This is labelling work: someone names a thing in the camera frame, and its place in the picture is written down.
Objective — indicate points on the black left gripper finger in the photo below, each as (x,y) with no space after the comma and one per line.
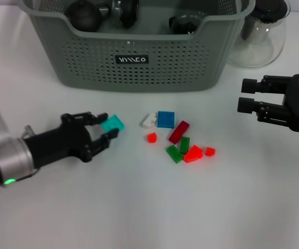
(94,118)
(102,144)

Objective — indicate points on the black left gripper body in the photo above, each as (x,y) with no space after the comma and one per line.
(61,142)

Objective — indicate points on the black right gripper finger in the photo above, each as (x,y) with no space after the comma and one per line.
(249,86)
(245,105)

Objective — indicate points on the teal square toy plate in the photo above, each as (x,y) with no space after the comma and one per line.
(113,123)

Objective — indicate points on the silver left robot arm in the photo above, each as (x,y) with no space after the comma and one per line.
(6,153)

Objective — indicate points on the grey-green perforated storage bin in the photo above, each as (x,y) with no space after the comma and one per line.
(139,72)

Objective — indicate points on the glass carafe with black lid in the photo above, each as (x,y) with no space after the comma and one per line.
(260,44)

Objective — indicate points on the small red toy brick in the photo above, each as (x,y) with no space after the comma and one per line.
(210,152)
(151,138)

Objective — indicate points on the blue square toy plate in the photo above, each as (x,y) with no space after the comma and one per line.
(165,119)

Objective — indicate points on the dark red long toy brick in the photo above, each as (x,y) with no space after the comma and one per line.
(179,131)

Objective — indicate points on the large red toy brick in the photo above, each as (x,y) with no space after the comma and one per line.
(193,154)

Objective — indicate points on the green toy brick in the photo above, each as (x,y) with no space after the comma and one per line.
(174,154)
(185,145)

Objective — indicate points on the dark clay teapot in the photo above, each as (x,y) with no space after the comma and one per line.
(83,16)

